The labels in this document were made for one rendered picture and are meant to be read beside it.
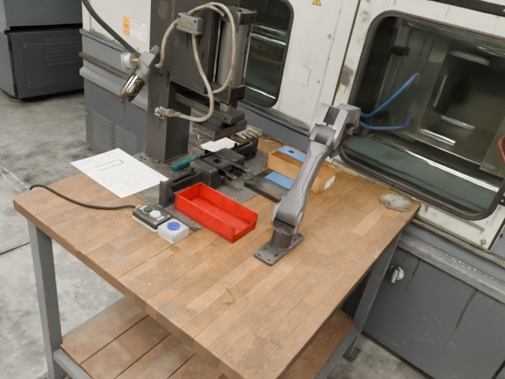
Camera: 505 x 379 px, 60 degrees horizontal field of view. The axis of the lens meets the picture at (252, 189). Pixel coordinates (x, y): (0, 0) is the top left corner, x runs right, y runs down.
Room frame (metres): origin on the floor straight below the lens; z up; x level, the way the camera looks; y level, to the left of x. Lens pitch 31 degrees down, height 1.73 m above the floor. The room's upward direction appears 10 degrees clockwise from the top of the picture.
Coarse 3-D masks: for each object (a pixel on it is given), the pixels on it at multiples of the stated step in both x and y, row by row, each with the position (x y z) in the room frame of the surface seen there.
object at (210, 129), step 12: (180, 96) 1.49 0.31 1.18; (192, 96) 1.53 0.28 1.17; (204, 96) 1.52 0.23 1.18; (204, 108) 1.43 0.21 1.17; (216, 108) 1.42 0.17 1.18; (228, 108) 1.42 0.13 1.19; (216, 120) 1.38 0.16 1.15; (228, 120) 1.37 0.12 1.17; (240, 120) 1.42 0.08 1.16; (204, 132) 1.34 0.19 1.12; (216, 132) 1.32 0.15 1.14; (228, 132) 1.38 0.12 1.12
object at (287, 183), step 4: (272, 172) 1.52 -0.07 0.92; (276, 172) 1.52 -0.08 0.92; (268, 176) 1.48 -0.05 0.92; (272, 176) 1.49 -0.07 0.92; (276, 176) 1.49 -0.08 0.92; (280, 176) 1.50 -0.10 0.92; (284, 176) 1.51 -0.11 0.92; (272, 180) 1.45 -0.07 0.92; (276, 180) 1.46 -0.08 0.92; (280, 180) 1.46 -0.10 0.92; (284, 180) 1.47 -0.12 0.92; (288, 180) 1.47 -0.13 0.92; (292, 180) 1.48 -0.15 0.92; (280, 184) 1.43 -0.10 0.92; (284, 184) 1.44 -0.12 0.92; (288, 184) 1.45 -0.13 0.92; (292, 184) 1.45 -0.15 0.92; (288, 188) 1.42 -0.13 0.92
